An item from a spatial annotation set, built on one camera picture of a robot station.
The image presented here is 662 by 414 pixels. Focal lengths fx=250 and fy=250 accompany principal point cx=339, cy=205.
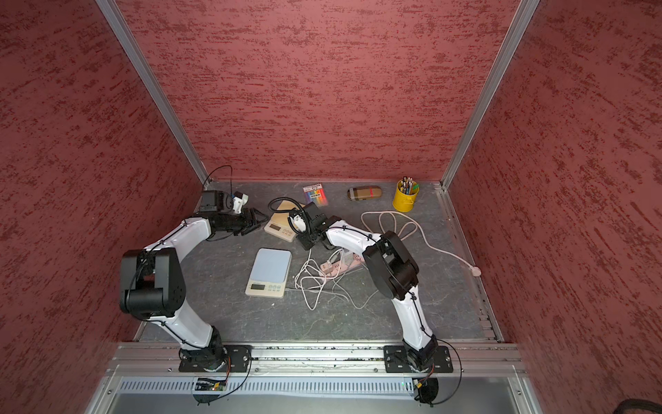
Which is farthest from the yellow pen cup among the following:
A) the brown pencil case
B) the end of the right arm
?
the end of the right arm

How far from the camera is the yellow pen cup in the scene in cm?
100

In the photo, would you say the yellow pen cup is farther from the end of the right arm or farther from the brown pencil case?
the end of the right arm

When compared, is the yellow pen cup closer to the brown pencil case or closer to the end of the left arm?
the brown pencil case
